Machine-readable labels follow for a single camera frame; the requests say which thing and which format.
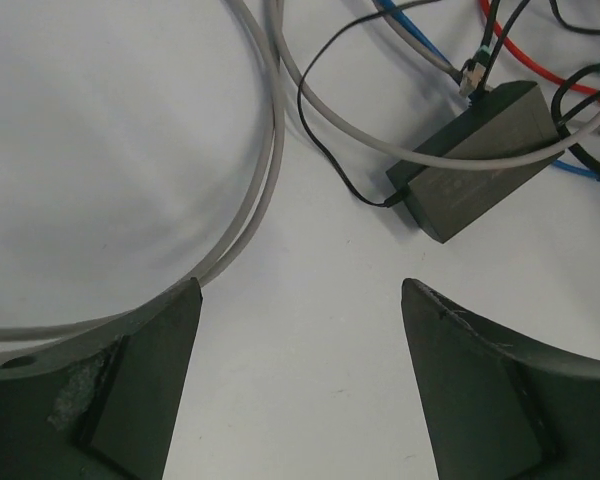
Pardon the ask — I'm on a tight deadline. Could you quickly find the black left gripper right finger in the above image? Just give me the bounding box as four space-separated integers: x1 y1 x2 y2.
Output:
401 279 600 479

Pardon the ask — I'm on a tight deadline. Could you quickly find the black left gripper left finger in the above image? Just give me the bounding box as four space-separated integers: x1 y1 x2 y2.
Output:
0 278 202 479

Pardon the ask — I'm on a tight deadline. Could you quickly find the black ethernet cable teal plug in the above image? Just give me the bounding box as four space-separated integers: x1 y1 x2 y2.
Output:
478 0 600 182

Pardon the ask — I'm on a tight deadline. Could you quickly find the long grey ethernet cable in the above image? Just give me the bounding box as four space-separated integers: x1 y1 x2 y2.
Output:
0 0 600 371

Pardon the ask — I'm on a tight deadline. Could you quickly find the thin black power cord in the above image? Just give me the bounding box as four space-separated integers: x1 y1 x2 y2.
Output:
297 0 431 207

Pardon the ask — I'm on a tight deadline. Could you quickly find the blue ethernet cable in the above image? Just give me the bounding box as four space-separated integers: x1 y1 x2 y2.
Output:
374 0 600 186

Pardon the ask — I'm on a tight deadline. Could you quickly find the red ethernet cable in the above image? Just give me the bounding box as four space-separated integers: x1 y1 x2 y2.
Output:
479 0 600 104

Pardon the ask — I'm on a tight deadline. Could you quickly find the small black adapter box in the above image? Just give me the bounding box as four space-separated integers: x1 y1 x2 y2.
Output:
385 81 562 244

